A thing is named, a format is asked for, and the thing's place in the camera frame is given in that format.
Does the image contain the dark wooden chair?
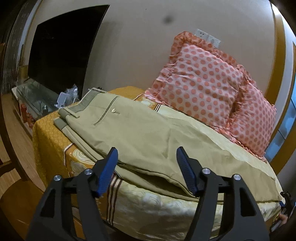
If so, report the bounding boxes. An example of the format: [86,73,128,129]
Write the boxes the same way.
[0,41,46,239]

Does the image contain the front pink polka dot pillow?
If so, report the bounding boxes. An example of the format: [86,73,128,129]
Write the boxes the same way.
[144,32,244,132]

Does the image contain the rear pink polka dot pillow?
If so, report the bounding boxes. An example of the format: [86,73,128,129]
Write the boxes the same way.
[226,65,276,163]

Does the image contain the white wall socket plate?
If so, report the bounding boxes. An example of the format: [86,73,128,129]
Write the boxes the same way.
[194,29,221,48]

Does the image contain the black flat screen television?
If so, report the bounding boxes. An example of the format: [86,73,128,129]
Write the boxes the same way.
[28,4,109,96]

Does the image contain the khaki pants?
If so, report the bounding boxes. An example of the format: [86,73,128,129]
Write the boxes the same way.
[54,89,281,202]

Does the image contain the glass top TV stand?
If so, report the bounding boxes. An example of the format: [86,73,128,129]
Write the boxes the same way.
[11,78,59,138]

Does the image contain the yellow orange patterned bedspread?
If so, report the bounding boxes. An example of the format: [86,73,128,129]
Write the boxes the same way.
[33,86,280,240]

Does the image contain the window with orange frame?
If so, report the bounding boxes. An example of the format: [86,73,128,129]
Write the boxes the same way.
[265,43,295,163]

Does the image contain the white phone stand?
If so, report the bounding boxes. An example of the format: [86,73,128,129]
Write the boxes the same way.
[54,92,69,108]

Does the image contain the person's right hand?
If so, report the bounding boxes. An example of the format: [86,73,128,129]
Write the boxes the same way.
[275,213,288,227]

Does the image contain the red bottle on shelf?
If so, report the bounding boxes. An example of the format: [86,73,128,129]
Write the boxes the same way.
[20,103,35,128]

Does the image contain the pink polka dot pillow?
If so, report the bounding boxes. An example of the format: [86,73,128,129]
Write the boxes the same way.
[144,32,244,132]
[226,65,276,163]

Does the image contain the clear plastic bag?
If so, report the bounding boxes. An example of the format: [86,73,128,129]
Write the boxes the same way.
[65,84,79,106]

